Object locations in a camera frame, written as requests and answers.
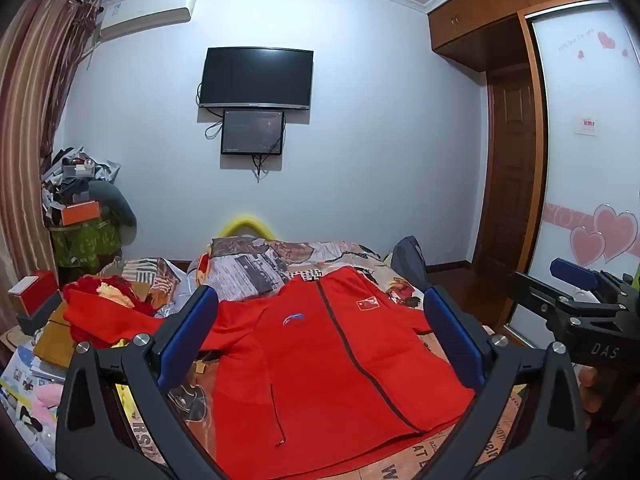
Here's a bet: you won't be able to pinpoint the striped brown curtain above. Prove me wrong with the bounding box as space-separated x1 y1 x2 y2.
0 0 103 281

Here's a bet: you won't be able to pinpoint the red and white box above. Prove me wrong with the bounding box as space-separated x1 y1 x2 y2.
7 270 61 314

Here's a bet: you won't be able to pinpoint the brown wooden door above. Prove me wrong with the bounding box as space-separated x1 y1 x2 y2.
472 70 545 277

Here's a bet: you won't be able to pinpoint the wooden overhead cabinets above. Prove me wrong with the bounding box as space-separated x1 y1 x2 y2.
427 0 621 73

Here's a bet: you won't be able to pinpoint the small black wall monitor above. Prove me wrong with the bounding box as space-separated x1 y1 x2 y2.
220 109 286 157

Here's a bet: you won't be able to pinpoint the yellow cartoon printed cloth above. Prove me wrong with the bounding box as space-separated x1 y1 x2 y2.
0 345 68 468

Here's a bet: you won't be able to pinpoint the pile of clutter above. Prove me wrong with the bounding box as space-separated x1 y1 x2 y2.
40 146 122 211

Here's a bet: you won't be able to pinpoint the orange box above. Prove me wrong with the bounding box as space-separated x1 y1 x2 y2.
60 200 101 227

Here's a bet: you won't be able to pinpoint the brown folded cloth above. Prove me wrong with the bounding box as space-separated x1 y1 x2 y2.
32 305 77 368

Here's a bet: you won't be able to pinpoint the green patterned cloth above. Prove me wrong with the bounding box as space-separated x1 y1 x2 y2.
50 220 123 272

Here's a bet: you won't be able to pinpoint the white air conditioner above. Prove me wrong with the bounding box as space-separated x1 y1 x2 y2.
97 0 199 41

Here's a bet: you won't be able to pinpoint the heart-print sliding wardrobe door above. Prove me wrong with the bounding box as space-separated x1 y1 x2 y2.
507 2 640 347

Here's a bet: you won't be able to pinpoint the red plush toy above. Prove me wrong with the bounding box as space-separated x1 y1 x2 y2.
75 274 157 317

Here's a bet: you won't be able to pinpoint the wall-mounted black television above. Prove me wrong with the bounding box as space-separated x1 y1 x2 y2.
197 47 314 111

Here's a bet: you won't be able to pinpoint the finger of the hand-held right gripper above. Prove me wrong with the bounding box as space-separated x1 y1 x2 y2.
510 272 601 322
550 258 603 295

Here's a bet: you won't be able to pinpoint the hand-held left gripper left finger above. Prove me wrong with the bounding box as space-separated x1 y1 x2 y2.
54 285 236 480

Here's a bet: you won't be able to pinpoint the red zip jacket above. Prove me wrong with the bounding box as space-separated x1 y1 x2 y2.
64 266 476 480

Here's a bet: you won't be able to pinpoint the dark blue bag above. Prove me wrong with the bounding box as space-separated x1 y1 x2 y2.
390 235 429 281

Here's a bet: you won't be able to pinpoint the yellow curved tube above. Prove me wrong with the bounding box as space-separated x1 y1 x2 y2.
218 216 274 239

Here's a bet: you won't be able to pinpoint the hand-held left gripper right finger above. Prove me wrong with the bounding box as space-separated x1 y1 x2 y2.
415 285 588 480

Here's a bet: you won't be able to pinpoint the printed blanket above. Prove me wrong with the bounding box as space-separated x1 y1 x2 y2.
100 236 526 480

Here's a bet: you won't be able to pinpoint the grey plush cushion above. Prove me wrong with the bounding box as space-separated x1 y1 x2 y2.
87 180 138 232

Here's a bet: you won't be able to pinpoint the person's right hand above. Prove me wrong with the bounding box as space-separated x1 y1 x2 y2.
577 365 602 432

